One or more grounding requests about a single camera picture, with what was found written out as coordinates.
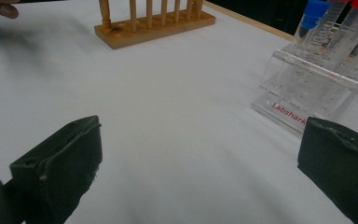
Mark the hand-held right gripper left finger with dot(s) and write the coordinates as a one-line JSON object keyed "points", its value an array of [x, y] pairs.
{"points": [[62, 165]]}

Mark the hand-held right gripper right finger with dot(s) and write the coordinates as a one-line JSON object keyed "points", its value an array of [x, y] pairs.
{"points": [[341, 168]]}

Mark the clear acrylic test tube rack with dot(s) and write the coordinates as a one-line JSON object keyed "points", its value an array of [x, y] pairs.
{"points": [[304, 93]]}

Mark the blue cap test tube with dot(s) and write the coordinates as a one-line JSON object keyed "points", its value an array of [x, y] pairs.
{"points": [[313, 15]]}

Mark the wooden test tube rack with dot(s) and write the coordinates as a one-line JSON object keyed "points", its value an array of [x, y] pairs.
{"points": [[155, 30]]}

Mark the white table sheet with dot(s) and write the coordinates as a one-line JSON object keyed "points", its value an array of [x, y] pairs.
{"points": [[167, 93]]}

